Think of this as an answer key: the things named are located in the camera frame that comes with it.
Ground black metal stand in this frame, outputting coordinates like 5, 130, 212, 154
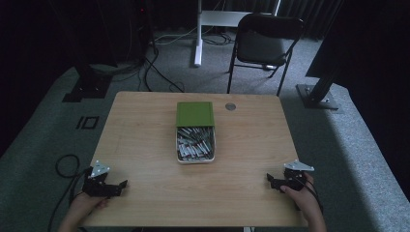
295, 0, 344, 111
61, 0, 114, 103

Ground green box lid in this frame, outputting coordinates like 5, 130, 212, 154
175, 101, 216, 129

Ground white floor cable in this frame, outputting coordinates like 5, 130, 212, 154
154, 26, 198, 46

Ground person's right hand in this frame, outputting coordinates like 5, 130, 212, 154
279, 172, 320, 217

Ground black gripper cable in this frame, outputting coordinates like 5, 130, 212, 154
47, 154, 93, 232
294, 175, 325, 215

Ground black floor cable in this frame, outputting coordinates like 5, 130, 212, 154
137, 44, 186, 94

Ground white open box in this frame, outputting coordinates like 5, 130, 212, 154
174, 125, 217, 165

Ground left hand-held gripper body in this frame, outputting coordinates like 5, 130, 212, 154
81, 159, 114, 198

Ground dark curtain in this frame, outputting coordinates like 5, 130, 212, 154
221, 0, 343, 41

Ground person's left hand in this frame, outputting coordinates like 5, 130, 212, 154
68, 192, 110, 223

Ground black folding chair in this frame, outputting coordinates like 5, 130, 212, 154
226, 13, 306, 98

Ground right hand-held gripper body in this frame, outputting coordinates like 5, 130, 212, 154
279, 159, 315, 193

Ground white desk frame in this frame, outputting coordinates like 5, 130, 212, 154
192, 0, 282, 68

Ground pile of white sachets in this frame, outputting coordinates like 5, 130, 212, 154
177, 127, 215, 160

